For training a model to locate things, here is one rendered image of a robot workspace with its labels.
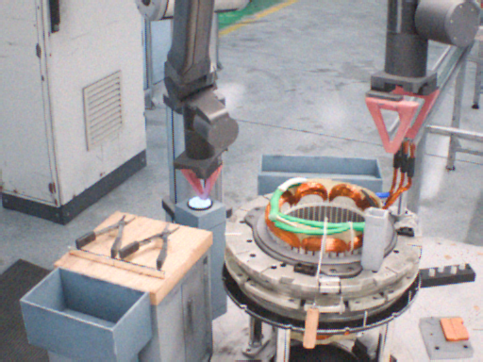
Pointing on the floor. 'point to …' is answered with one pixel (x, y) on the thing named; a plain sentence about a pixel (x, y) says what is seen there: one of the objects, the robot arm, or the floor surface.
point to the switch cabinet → (69, 104)
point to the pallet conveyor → (455, 68)
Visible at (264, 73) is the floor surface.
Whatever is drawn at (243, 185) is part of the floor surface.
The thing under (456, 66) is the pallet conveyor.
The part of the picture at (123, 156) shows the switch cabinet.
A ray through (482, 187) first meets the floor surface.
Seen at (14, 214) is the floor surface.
